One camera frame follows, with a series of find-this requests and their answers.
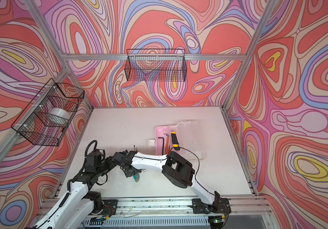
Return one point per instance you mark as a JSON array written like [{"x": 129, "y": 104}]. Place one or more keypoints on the back wall wire basket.
[{"x": 156, "y": 65}]

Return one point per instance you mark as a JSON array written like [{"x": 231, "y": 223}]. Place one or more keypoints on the wall wire basket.
[
  {"x": 40, "y": 128},
  {"x": 156, "y": 65}
]

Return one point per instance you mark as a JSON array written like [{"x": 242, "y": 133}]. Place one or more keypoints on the pink plastic tool box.
[{"x": 190, "y": 137}]

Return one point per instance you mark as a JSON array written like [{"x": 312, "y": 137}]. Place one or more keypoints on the left wall wire basket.
[{"x": 40, "y": 128}]

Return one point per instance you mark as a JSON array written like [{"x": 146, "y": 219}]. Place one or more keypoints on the teal utility knife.
[{"x": 136, "y": 177}]

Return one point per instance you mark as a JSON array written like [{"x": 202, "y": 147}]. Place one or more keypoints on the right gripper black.
[{"x": 128, "y": 174}]

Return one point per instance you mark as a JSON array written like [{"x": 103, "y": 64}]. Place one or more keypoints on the aluminium front rail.
[{"x": 182, "y": 206}]

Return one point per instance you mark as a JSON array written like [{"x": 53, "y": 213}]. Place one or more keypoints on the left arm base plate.
[{"x": 107, "y": 208}]

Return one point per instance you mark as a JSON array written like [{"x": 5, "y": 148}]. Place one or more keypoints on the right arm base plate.
[{"x": 223, "y": 207}]

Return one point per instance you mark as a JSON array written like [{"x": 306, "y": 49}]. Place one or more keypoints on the black yellow box cutter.
[{"x": 175, "y": 142}]

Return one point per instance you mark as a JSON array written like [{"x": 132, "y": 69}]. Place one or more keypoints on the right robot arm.
[{"x": 175, "y": 168}]

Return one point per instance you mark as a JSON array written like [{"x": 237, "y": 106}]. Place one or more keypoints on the silver tape roll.
[{"x": 60, "y": 113}]

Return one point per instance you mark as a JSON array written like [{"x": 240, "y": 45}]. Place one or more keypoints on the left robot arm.
[{"x": 79, "y": 201}]

